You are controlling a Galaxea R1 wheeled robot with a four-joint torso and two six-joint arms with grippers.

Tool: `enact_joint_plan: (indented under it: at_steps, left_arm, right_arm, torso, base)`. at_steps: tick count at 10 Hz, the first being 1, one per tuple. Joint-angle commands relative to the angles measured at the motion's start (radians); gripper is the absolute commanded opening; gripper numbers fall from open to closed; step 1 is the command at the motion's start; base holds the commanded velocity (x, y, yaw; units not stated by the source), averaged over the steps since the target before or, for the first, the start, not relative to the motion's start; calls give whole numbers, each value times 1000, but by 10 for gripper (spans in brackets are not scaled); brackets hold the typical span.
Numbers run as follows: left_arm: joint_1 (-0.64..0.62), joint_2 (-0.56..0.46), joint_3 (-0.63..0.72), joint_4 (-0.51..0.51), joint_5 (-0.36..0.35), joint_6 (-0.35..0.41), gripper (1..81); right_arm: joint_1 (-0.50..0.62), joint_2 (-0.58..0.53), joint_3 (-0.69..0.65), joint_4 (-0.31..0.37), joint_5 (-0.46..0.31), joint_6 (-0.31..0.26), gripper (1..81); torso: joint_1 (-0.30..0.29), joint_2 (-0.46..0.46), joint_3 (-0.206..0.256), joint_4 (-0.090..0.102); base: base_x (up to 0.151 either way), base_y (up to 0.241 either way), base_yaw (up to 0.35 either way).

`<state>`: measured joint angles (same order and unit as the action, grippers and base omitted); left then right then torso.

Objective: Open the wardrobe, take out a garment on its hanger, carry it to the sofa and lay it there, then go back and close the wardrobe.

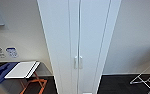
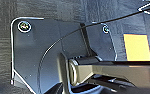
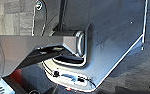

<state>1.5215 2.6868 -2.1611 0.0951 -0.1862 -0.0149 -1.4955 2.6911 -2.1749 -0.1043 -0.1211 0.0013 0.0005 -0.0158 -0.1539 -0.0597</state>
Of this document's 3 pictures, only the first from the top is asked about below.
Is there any white door handle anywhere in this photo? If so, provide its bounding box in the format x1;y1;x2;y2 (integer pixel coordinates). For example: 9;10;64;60
78;56;84;70
73;56;79;70

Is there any blue moulded tray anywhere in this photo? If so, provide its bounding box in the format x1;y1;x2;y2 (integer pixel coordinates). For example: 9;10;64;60
0;62;19;88

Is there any orange folding stand frame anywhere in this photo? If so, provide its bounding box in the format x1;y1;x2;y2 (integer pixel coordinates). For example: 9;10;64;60
19;71;47;94

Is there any white wire drying rack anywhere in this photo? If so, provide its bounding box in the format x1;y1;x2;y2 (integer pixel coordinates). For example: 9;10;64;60
130;46;150;92

